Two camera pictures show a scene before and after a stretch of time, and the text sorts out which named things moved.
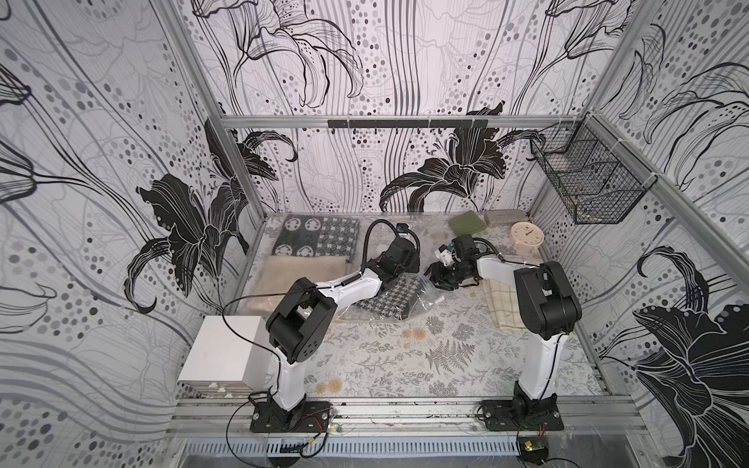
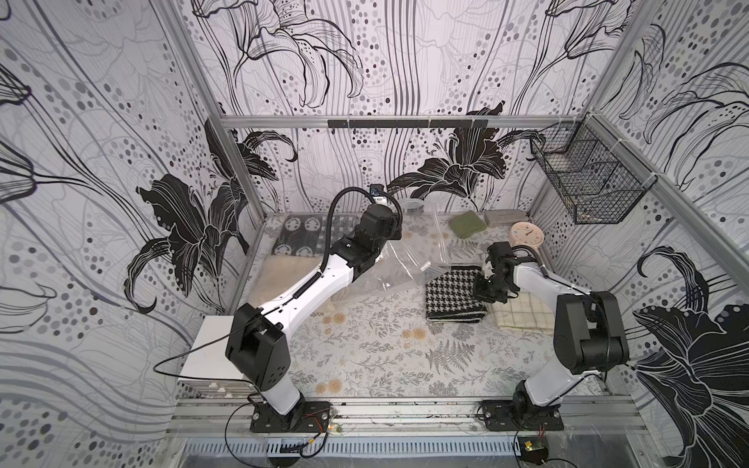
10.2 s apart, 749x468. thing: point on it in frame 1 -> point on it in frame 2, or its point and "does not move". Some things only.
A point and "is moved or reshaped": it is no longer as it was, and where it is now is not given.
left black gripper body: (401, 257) -> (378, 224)
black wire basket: (596, 180) does not move
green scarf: (466, 223) does not move
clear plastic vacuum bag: (402, 294) is moved or reshaped
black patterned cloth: (314, 235) does not move
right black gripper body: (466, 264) -> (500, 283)
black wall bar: (408, 123) does not move
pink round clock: (527, 234) does not move
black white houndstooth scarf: (395, 298) -> (451, 296)
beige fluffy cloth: (283, 272) does not move
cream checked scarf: (503, 300) does not move
